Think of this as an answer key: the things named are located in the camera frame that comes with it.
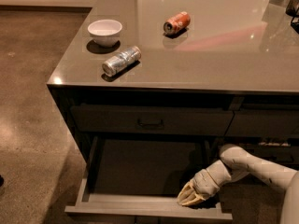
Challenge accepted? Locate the white bowl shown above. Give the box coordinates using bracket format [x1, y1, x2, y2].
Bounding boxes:
[88, 20, 122, 48]

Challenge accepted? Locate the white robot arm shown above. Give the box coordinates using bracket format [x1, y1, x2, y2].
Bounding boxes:
[177, 144, 299, 224]

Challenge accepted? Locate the dark shoe tip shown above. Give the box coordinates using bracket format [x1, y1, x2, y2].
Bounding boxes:
[0, 175, 5, 188]

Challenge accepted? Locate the orange soda can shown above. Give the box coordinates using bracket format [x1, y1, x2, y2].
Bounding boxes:
[164, 11, 191, 35]

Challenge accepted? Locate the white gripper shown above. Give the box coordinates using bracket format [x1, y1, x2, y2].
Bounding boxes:
[177, 169, 220, 206]

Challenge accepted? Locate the silver soda can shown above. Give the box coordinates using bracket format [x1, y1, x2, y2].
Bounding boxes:
[102, 46, 141, 77]

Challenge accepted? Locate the dark counter cabinet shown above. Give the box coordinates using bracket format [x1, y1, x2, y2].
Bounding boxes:
[46, 0, 299, 188]

